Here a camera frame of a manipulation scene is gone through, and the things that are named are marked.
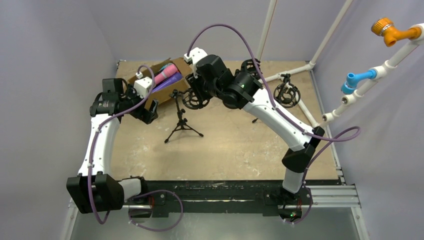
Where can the purple toy microphone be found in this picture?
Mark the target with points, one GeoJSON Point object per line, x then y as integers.
{"type": "Point", "coordinates": [167, 82]}

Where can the black round-base microphone stand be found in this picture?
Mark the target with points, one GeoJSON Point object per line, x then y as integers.
{"type": "Point", "coordinates": [248, 67]}

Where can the brown cardboard box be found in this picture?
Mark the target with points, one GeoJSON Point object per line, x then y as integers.
{"type": "Point", "coordinates": [162, 93]}

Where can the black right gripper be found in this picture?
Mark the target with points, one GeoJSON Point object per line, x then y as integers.
{"type": "Point", "coordinates": [193, 87]}

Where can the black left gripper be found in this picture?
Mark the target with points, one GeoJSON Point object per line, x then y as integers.
{"type": "Point", "coordinates": [145, 110]}

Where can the orange pipe fitting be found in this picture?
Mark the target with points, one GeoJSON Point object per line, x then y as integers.
{"type": "Point", "coordinates": [384, 27]}

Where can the pink toy microphone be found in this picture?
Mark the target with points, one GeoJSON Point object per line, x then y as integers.
{"type": "Point", "coordinates": [165, 72]}

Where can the blue pipe fitting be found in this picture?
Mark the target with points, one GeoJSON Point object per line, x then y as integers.
{"type": "Point", "coordinates": [352, 80]}

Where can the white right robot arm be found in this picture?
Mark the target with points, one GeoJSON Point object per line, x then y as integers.
{"type": "Point", "coordinates": [211, 78]}

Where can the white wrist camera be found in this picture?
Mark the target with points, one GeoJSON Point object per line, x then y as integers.
{"type": "Point", "coordinates": [195, 55]}
{"type": "Point", "coordinates": [143, 84]}

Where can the black tripod microphone stand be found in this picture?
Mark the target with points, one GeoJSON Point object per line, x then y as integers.
{"type": "Point", "coordinates": [182, 124]}

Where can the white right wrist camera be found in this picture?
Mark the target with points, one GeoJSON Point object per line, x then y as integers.
{"type": "Point", "coordinates": [195, 55]}

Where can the black small tripod stand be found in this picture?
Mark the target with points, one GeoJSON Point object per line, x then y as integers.
{"type": "Point", "coordinates": [287, 94]}

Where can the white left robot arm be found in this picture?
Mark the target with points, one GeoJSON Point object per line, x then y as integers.
{"type": "Point", "coordinates": [93, 189]}

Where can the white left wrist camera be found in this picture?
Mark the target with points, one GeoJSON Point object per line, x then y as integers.
{"type": "Point", "coordinates": [143, 84]}

